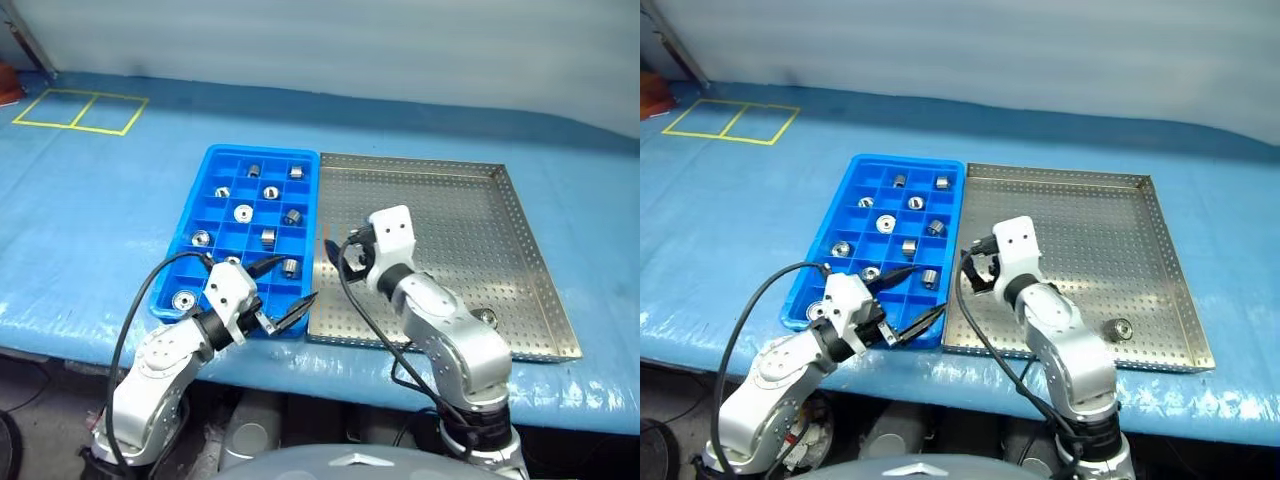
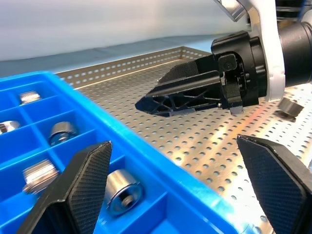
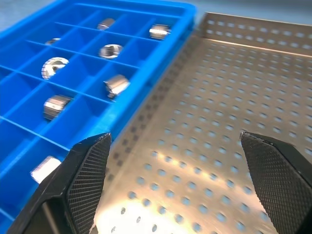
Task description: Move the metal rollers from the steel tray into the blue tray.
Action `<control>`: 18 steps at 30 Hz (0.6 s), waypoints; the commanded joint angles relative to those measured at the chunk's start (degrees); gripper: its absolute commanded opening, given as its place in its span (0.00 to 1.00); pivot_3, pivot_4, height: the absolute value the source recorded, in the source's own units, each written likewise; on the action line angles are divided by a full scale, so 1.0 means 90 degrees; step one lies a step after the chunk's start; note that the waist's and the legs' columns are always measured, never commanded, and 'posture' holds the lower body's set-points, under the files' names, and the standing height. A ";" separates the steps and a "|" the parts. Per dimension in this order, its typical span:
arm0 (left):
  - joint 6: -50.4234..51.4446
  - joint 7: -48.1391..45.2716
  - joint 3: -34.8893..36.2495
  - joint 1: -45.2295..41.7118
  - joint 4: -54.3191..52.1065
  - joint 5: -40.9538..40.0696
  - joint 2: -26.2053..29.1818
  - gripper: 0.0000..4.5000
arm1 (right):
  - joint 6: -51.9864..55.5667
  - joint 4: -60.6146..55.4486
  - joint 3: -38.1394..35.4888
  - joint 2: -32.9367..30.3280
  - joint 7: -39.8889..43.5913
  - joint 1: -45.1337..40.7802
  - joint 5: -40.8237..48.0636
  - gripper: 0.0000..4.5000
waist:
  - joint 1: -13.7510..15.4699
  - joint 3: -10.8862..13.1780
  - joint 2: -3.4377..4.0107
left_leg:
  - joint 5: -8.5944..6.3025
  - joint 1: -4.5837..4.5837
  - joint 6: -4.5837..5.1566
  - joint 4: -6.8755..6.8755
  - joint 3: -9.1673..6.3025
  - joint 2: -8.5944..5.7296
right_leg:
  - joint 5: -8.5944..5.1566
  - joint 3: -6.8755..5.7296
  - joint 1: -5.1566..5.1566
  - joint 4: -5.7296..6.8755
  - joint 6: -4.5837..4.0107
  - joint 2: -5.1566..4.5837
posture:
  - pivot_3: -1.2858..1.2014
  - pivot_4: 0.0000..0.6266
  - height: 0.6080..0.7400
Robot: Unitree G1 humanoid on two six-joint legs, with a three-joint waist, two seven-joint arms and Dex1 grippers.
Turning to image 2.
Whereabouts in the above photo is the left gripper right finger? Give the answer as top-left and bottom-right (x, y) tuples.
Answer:
(236, 134), (312, 234)

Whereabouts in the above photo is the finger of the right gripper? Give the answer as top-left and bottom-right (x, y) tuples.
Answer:
(135, 70), (222, 117)
(157, 55), (220, 86)

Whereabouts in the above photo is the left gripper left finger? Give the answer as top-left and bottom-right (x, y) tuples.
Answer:
(16, 140), (113, 234)

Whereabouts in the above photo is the blue compartment tray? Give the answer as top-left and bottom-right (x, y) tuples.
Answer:
(0, 71), (241, 234)

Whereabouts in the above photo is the metal nut in blue tray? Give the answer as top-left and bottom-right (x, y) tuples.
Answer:
(0, 120), (21, 135)
(19, 90), (41, 104)
(105, 170), (142, 217)

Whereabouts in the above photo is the perforated metal tray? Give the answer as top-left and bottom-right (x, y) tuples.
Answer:
(55, 45), (312, 234)

